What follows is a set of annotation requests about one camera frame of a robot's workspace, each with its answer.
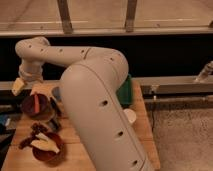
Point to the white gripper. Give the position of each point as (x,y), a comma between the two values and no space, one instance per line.
(28,74)

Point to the metal window frame rail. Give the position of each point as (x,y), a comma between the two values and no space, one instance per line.
(105,17)

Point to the green plastic tray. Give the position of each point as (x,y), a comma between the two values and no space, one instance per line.
(124,93)

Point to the red bowl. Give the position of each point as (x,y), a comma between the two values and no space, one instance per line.
(46,156)

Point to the white paper cup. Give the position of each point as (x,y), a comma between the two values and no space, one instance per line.
(131,115)

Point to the purple bowl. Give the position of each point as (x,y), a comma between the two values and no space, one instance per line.
(27,107)

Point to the orange red pepper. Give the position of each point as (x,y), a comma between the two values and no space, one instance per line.
(36,104)

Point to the small dark metal clip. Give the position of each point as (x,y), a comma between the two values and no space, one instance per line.
(54,124)

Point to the blue grey cup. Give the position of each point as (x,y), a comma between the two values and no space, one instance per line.
(56,93)

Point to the black marker pen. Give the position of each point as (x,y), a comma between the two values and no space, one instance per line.
(55,107)

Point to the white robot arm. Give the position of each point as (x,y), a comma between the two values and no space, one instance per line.
(88,92)

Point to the grey faucet fixture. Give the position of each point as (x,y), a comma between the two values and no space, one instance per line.
(205,72)

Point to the yellow banana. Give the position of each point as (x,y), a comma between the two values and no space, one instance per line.
(44,143)

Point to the dark red grapes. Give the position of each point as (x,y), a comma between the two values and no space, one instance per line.
(36,129)

